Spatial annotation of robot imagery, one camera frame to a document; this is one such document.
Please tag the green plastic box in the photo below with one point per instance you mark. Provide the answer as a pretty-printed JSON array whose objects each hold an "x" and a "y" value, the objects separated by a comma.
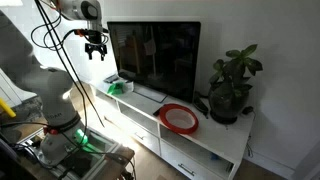
[{"x": 116, "y": 89}]

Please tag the long black remote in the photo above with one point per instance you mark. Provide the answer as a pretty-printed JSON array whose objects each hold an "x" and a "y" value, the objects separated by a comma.
[{"x": 201, "y": 105}]

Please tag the white paper box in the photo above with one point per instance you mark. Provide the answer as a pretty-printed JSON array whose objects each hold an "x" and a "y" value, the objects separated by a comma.
[{"x": 128, "y": 85}]

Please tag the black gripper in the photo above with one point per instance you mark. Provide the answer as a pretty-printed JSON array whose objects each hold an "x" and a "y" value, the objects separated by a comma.
[{"x": 96, "y": 46}]

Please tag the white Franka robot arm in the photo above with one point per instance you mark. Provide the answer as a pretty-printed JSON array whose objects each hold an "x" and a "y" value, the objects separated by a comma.
[{"x": 53, "y": 96}]

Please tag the white TV stand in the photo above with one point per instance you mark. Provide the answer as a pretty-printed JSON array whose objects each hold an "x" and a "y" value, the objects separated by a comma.
[{"x": 220, "y": 133}]

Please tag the black flat screen TV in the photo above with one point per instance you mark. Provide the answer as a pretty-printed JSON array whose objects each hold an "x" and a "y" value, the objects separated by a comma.
[{"x": 160, "y": 60}]

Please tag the white panel door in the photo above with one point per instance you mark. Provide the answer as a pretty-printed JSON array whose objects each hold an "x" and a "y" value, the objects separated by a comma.
[{"x": 10, "y": 90}]

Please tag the green potted plant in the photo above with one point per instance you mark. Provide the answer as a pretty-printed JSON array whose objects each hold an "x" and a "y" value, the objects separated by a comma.
[{"x": 228, "y": 100}]

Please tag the small black remote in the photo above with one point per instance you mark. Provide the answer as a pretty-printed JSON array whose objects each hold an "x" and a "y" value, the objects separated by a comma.
[{"x": 156, "y": 112}]

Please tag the small blue object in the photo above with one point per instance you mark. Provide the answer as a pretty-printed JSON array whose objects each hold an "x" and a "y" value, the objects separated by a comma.
[{"x": 215, "y": 156}]

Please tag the metal robot base platform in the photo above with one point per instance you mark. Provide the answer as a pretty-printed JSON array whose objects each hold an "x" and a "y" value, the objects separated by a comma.
[{"x": 100, "y": 150}]

